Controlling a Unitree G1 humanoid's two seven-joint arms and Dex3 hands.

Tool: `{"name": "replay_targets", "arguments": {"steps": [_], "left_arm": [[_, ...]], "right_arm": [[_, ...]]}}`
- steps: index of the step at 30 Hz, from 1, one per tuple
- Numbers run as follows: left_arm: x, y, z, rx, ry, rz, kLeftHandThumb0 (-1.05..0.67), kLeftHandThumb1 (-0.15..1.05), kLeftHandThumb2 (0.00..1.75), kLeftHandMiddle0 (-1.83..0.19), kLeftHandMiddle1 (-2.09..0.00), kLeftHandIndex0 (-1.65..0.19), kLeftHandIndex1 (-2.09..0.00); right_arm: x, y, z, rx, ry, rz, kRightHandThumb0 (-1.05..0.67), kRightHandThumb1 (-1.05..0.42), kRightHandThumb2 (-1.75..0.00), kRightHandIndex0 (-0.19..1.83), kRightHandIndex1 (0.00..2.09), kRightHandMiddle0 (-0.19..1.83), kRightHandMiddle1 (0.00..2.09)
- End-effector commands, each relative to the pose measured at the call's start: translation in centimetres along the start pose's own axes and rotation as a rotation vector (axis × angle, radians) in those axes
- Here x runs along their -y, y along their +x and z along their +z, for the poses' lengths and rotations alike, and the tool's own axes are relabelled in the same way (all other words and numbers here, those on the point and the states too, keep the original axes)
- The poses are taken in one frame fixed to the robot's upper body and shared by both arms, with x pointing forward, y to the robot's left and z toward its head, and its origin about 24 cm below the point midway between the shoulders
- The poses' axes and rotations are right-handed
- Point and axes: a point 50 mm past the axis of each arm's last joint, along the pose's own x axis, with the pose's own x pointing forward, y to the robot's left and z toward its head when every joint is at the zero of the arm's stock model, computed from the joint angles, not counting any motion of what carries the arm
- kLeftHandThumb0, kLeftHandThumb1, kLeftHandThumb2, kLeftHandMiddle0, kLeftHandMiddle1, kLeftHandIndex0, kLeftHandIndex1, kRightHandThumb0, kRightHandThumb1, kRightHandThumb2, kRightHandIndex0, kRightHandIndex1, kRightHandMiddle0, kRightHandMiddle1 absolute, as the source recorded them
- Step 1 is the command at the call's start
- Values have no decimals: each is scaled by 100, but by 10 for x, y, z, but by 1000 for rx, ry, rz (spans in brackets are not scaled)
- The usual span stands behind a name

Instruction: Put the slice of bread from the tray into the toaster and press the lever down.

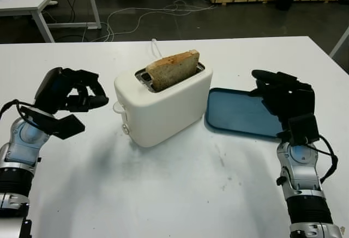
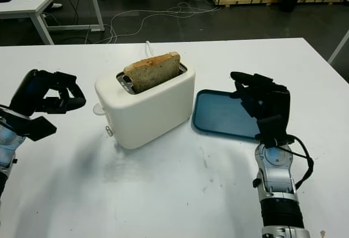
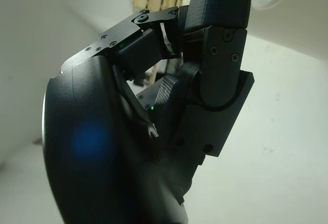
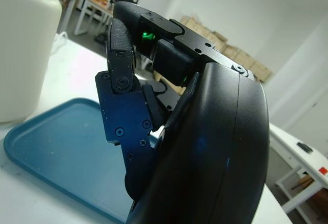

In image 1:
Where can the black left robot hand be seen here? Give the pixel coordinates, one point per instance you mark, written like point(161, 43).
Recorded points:
point(49, 88)

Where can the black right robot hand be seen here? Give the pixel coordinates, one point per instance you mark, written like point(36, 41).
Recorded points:
point(294, 99)

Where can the white toaster lever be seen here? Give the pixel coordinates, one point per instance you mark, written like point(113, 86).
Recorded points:
point(117, 107)

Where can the slice of brown bread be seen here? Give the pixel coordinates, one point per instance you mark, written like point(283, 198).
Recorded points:
point(171, 72)

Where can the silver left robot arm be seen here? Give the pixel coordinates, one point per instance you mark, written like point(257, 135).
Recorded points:
point(21, 145)

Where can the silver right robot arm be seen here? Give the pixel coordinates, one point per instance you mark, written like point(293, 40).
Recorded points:
point(302, 172)

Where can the blue plastic tray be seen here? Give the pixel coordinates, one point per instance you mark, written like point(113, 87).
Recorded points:
point(237, 112)

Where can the white two-slot toaster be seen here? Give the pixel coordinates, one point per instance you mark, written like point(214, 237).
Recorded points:
point(169, 112)

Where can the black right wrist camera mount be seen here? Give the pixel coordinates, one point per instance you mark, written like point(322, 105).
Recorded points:
point(302, 129)

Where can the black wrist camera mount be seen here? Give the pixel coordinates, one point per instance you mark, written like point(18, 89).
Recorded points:
point(302, 129)
point(54, 125)

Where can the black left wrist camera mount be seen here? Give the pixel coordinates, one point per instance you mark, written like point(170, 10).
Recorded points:
point(54, 125)

